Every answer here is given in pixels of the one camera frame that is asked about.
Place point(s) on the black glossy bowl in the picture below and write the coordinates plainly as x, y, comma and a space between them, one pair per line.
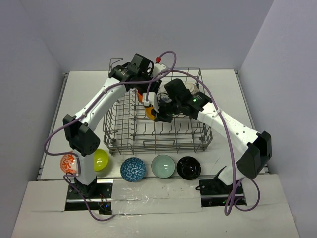
188, 168

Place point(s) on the orange bowl white inside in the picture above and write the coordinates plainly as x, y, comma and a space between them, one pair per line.
139, 97

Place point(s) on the lime green bowl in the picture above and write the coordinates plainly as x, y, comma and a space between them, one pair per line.
101, 159

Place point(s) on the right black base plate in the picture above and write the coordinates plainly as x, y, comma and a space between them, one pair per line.
213, 193

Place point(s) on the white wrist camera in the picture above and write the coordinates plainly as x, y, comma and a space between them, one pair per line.
159, 67
150, 100

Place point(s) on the grey wire dish rack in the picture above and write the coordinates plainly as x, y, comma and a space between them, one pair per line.
127, 129

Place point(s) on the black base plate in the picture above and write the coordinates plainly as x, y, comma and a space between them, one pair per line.
213, 193
100, 200

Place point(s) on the light teal bowl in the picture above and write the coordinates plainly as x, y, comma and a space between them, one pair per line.
163, 166

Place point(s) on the blue floral bowl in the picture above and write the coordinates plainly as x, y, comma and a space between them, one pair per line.
163, 95

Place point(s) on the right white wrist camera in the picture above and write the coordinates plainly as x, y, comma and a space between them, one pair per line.
150, 100

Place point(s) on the orange white patterned bowl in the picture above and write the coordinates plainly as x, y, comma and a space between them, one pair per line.
68, 163

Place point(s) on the blue triangle pattern bowl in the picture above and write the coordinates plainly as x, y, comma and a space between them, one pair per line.
133, 169

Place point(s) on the grey patterned bowl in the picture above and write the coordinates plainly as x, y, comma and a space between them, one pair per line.
192, 88

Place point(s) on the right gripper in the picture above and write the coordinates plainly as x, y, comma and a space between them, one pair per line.
160, 116

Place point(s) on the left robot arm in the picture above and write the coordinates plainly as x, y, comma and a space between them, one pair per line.
79, 129

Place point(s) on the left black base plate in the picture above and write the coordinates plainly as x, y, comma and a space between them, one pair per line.
100, 200

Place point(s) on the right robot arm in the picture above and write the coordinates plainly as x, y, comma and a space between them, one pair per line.
255, 147

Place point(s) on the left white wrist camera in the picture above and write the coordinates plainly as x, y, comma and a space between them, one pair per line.
159, 67

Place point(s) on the yellow-orange bowl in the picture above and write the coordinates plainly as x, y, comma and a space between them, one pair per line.
150, 113

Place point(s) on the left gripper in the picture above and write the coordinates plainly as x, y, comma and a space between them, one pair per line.
150, 87

